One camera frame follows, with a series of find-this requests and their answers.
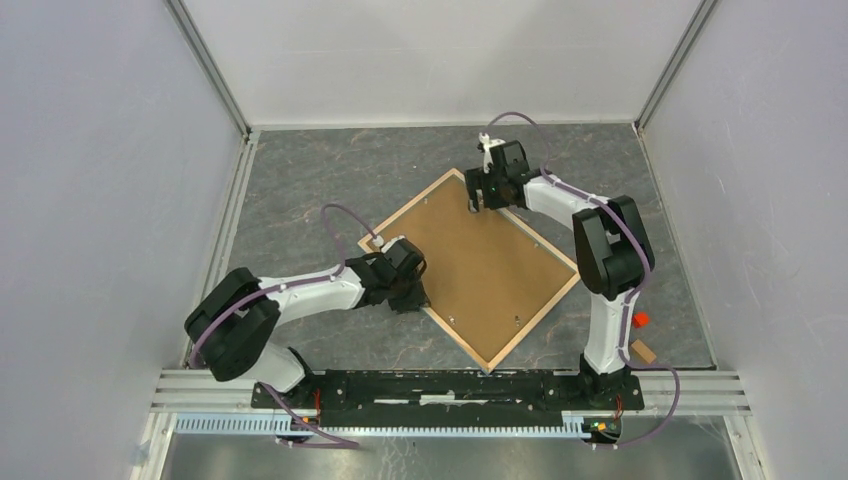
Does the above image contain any wooden picture frame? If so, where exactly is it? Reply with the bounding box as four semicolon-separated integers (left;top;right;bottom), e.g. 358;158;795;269
357;167;582;375

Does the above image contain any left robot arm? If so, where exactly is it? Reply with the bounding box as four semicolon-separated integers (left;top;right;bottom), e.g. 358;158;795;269
184;236;429;408

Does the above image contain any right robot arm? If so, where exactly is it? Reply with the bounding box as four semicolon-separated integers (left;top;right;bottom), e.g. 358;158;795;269
464;134;655;408

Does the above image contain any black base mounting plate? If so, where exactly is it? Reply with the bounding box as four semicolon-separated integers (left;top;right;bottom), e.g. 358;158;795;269
251;370;645;428

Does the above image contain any orange wooden cube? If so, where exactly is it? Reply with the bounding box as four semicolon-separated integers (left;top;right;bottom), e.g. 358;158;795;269
631;312;651;329

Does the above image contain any right corner aluminium profile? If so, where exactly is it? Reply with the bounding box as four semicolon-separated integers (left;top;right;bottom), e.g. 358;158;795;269
633;0;719;136

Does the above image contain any corner aluminium profile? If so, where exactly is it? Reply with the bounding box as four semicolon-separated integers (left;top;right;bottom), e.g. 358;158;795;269
633;0;719;136
164;0;252;138

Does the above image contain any left corner aluminium profile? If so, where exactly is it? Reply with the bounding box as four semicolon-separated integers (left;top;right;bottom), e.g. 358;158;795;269
164;0;252;138

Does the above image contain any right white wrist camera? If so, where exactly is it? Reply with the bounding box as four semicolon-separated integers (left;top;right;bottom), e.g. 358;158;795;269
478;132;505;174

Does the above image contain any toothed cable duct strip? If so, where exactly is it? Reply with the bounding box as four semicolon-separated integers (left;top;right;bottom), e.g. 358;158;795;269
174;413;590;440

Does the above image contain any aluminium rail frame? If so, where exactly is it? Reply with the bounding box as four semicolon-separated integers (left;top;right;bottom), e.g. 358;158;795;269
131;369;768;479

